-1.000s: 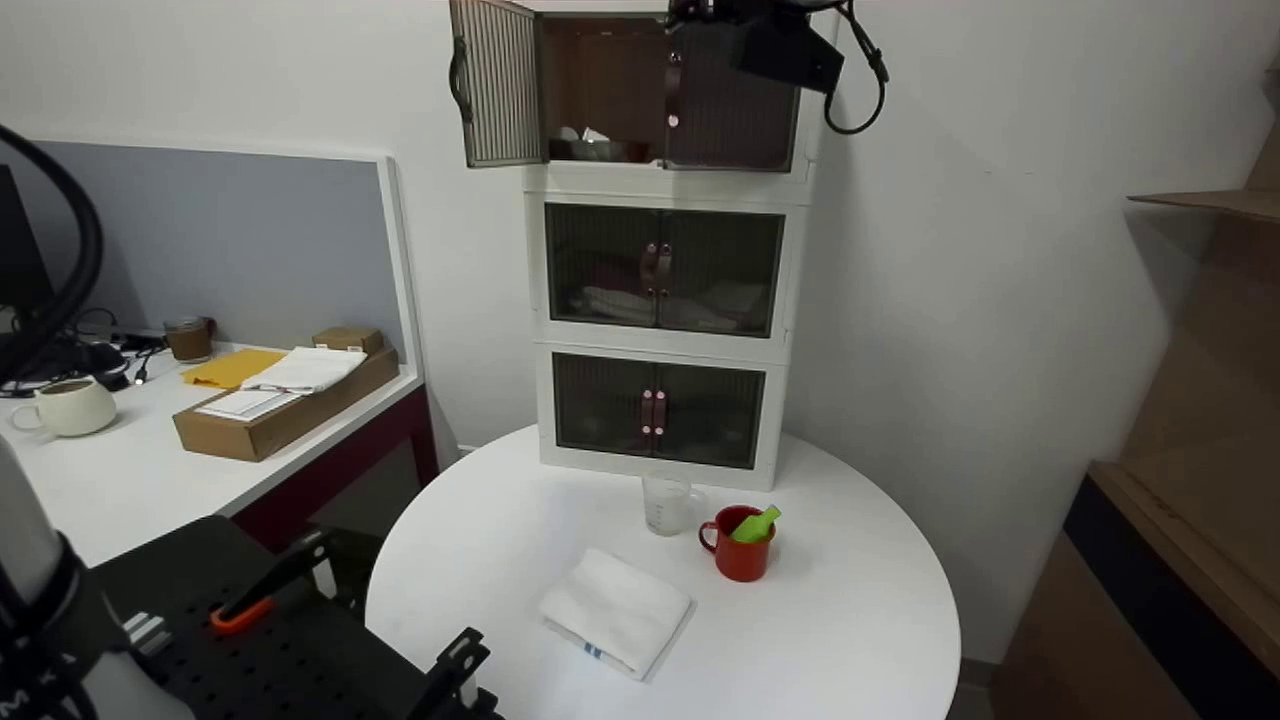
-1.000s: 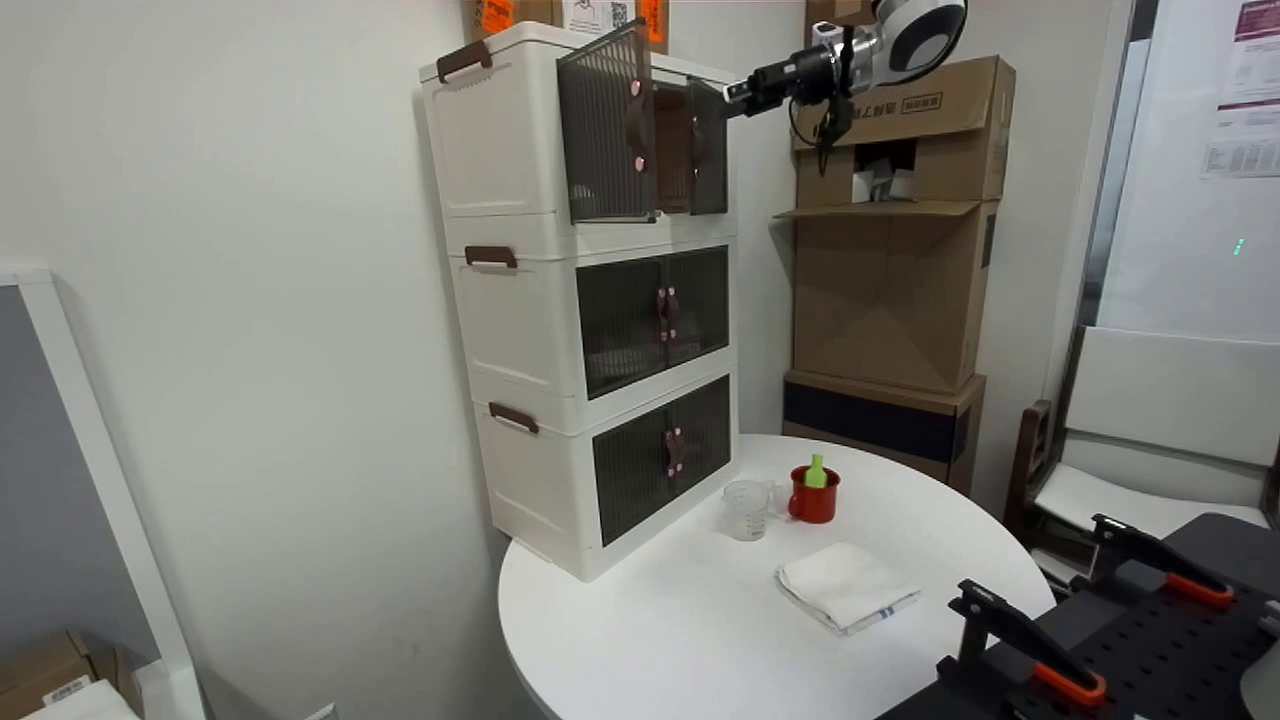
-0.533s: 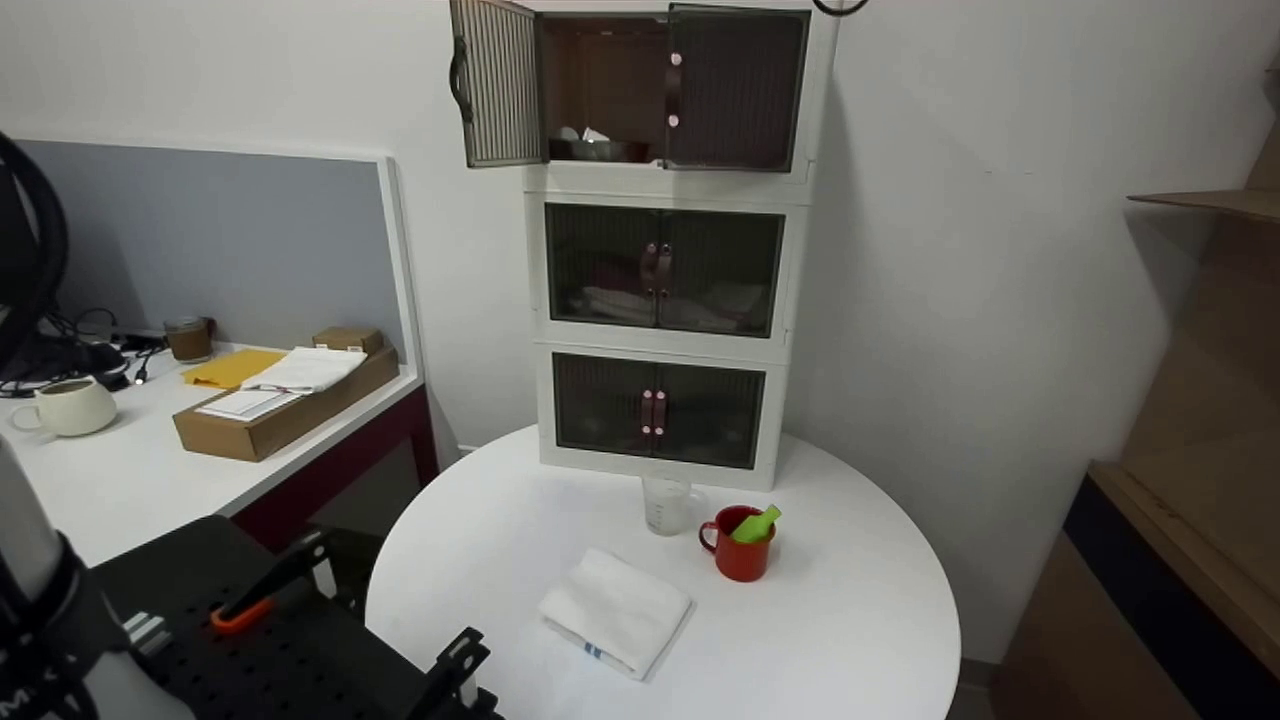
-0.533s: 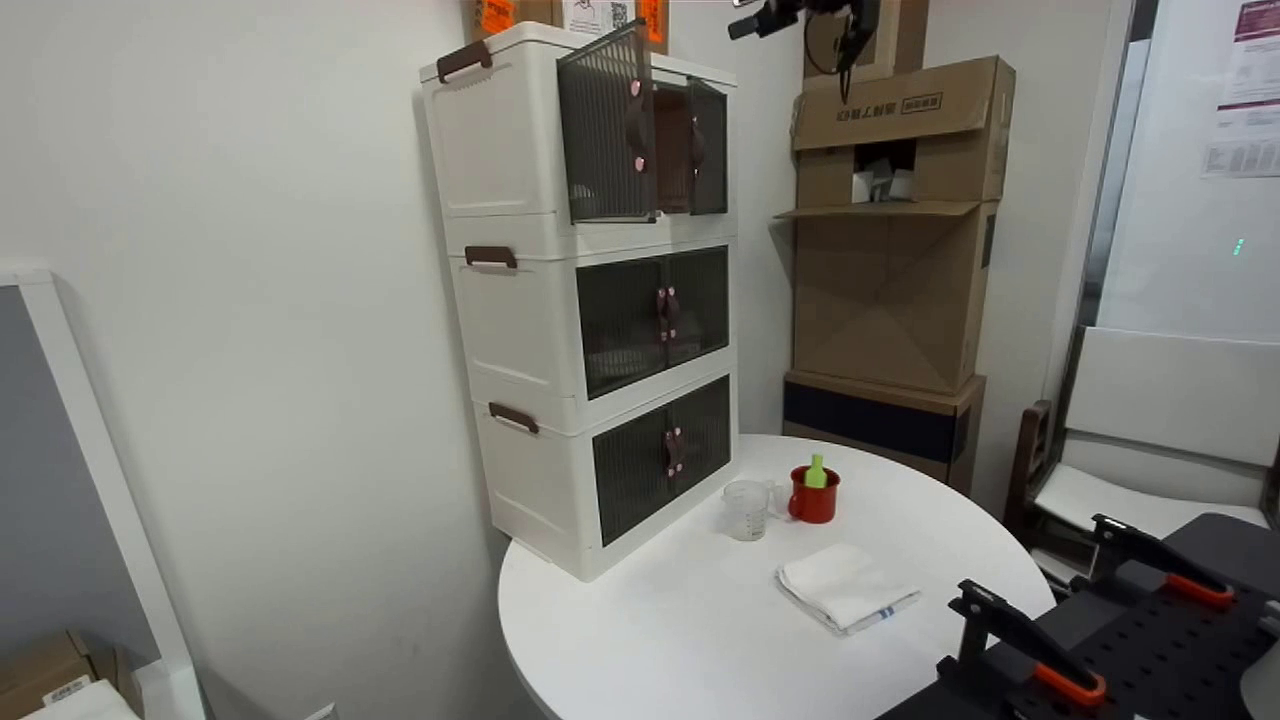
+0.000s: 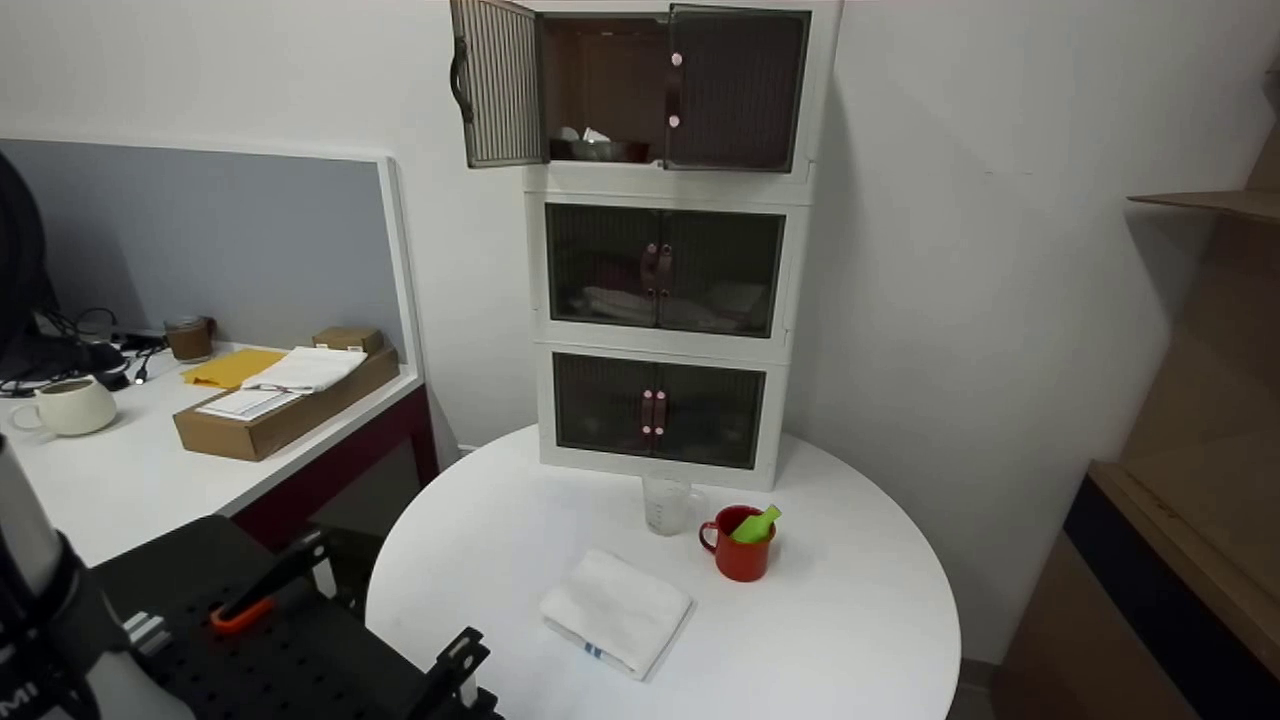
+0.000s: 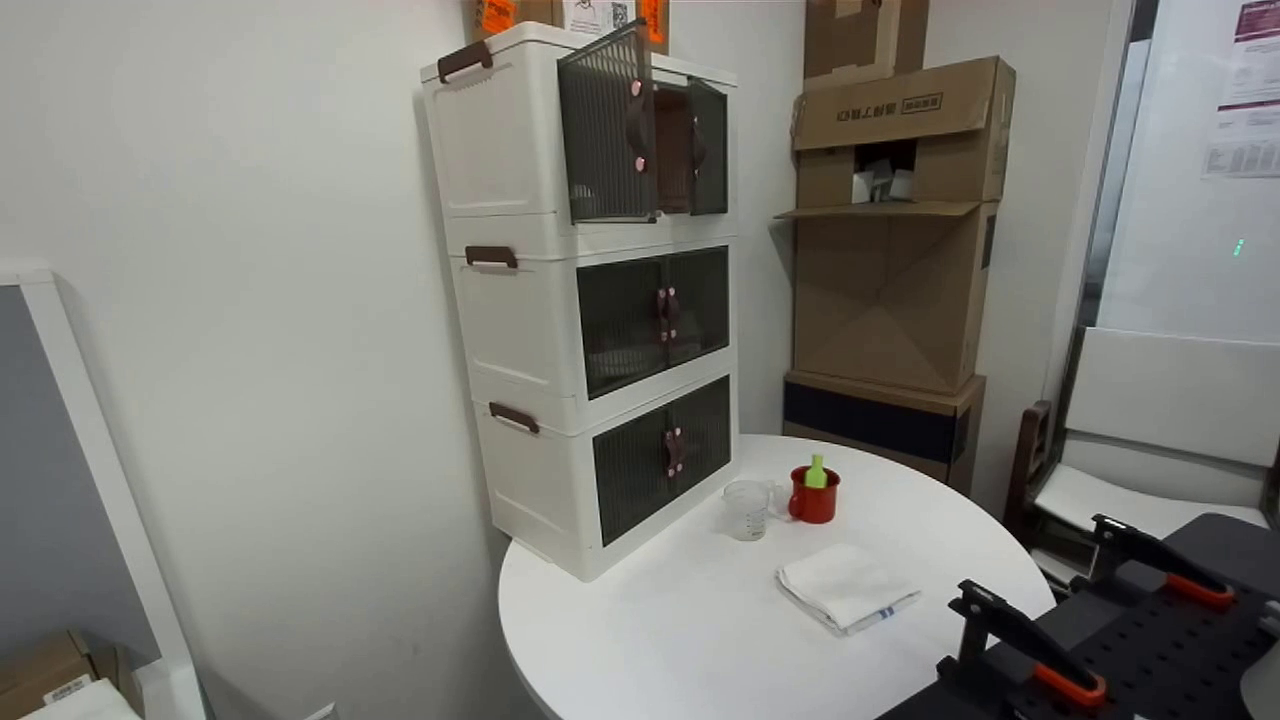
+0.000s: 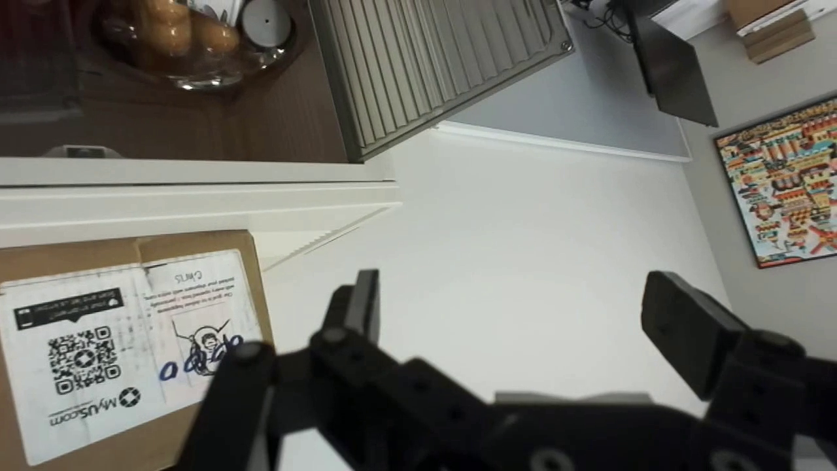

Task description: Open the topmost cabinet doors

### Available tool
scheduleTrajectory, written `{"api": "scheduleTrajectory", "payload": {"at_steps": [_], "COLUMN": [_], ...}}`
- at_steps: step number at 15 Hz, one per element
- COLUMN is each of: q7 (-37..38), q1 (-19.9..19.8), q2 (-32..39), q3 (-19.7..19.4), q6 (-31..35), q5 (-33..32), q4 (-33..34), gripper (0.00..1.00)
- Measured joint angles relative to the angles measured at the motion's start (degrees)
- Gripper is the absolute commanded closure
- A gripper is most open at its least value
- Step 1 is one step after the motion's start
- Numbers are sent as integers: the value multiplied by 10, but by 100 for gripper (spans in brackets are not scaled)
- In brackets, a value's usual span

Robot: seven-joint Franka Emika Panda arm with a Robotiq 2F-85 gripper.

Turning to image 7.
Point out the grey ribbed metal panel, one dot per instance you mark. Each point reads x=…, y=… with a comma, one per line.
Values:
x=435, y=62

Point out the open flat cardboard box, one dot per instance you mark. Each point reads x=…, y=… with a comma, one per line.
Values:
x=773, y=29

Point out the orange fruit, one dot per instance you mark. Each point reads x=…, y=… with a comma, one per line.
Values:
x=160, y=27
x=213, y=37

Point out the grey partition with white frame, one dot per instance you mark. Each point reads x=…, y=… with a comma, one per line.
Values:
x=565, y=96

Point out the colourful patterned poster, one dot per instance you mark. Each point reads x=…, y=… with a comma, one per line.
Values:
x=784, y=185

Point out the white desk with maroon side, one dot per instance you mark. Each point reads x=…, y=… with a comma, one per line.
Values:
x=674, y=79

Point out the white three-tier storage cabinet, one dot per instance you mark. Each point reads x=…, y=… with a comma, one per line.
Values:
x=172, y=197

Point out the glass bowl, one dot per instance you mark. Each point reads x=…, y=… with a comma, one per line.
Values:
x=200, y=74

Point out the round white object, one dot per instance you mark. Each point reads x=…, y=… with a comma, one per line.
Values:
x=264, y=21

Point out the cardboard box with white label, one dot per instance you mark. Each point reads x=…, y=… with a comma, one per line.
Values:
x=87, y=368

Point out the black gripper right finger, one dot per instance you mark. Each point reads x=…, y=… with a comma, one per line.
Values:
x=748, y=393

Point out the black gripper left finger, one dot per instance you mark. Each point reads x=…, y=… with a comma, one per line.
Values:
x=349, y=410

